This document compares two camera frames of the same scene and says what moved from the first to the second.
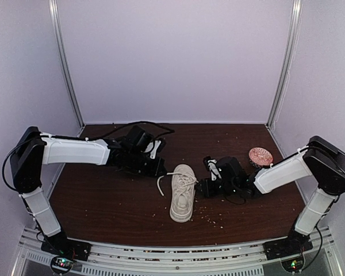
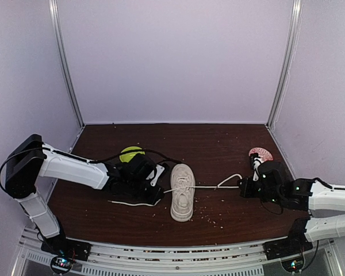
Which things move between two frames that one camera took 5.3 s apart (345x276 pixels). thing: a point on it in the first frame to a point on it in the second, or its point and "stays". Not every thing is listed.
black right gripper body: x=227 y=188 to x=268 y=195
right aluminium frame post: x=285 y=69 stays
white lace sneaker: x=184 y=180 stays
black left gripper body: x=137 y=163 to x=135 y=188
